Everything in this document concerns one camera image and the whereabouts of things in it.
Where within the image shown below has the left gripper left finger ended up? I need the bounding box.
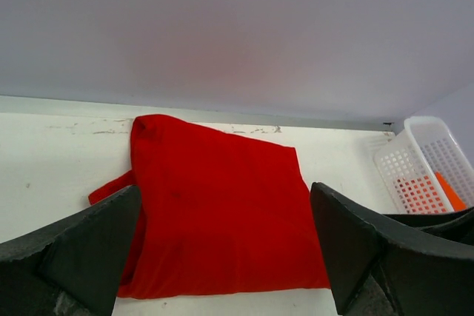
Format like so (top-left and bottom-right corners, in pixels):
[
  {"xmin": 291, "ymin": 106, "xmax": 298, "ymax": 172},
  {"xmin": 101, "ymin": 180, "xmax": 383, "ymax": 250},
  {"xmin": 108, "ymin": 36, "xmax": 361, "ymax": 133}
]
[{"xmin": 1, "ymin": 186, "xmax": 141, "ymax": 315}]

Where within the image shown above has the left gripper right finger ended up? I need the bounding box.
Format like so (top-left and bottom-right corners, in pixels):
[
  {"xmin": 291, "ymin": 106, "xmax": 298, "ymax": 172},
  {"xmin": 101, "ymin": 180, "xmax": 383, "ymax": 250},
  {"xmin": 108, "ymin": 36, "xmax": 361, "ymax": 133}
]
[{"xmin": 310, "ymin": 183, "xmax": 473, "ymax": 315}]

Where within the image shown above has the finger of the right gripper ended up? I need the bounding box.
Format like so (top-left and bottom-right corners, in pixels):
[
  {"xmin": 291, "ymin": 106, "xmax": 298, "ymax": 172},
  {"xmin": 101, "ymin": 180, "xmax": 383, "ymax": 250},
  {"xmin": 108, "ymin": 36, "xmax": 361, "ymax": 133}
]
[{"xmin": 386, "ymin": 207, "xmax": 473, "ymax": 246}]

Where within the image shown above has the red t shirt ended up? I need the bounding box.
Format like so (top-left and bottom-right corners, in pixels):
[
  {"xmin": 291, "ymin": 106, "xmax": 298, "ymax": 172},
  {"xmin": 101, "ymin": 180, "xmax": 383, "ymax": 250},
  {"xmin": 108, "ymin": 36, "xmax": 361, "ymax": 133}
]
[{"xmin": 89, "ymin": 115, "xmax": 330, "ymax": 299}]

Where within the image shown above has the folded orange t shirt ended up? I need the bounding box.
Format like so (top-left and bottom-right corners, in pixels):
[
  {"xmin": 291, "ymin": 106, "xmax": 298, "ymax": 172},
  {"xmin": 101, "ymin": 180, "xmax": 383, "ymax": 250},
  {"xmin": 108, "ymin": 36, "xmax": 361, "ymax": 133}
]
[{"xmin": 394, "ymin": 172, "xmax": 467, "ymax": 215}]

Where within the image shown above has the white plastic basket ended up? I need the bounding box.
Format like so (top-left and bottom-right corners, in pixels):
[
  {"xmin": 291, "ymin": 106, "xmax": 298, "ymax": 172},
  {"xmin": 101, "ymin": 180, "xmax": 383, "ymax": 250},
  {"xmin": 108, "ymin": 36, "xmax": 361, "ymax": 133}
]
[{"xmin": 374, "ymin": 116, "xmax": 473, "ymax": 214}]

